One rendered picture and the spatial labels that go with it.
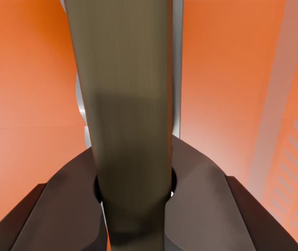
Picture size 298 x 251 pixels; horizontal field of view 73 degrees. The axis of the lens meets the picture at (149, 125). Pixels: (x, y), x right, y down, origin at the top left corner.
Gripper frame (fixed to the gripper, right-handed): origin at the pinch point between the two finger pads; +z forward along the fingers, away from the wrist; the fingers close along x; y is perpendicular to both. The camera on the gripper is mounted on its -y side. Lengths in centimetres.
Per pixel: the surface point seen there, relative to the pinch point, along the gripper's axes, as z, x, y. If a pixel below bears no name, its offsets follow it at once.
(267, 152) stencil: 4.8, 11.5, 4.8
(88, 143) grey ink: 4.9, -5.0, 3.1
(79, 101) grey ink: 5.0, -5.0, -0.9
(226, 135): 4.9, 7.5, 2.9
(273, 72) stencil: 5.0, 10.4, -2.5
